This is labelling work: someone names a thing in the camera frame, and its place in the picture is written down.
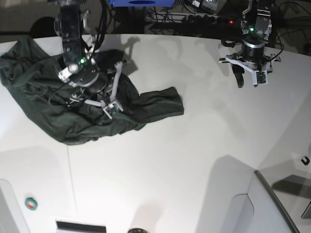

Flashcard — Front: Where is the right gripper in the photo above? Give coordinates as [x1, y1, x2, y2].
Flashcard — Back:
[54, 57, 124, 107]

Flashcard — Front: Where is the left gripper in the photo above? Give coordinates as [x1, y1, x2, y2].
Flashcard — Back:
[219, 40, 281, 88]

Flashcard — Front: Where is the dark green t-shirt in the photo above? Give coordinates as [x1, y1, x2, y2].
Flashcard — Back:
[0, 37, 184, 145]

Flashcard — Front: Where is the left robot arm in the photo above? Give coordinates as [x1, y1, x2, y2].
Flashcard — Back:
[219, 0, 284, 88]

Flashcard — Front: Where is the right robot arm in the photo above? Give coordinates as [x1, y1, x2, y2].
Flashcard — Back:
[54, 0, 127, 111]

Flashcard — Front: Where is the black power strip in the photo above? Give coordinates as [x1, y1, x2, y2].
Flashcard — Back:
[186, 15, 235, 25]

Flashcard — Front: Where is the black round stool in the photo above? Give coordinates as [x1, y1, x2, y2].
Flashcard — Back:
[30, 17, 57, 38]

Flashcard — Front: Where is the blue box with oval hole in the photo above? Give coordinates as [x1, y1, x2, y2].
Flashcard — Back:
[108, 0, 175, 7]

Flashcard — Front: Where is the black hook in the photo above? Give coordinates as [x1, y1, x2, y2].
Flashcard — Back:
[301, 156, 311, 166]

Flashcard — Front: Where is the red green emergency button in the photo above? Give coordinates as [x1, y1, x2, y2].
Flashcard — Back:
[24, 198, 38, 211]

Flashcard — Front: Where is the black round knob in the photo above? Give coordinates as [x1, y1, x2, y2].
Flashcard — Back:
[128, 228, 147, 233]

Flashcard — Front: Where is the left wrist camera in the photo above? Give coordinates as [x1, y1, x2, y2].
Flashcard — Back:
[252, 70, 268, 87]

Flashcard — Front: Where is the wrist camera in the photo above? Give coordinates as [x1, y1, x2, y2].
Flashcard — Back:
[102, 100, 123, 119]
[252, 70, 268, 87]

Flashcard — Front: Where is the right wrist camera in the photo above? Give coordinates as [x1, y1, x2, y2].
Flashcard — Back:
[102, 100, 123, 119]

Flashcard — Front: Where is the grey metal rail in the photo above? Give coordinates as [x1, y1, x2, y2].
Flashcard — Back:
[255, 170, 300, 233]

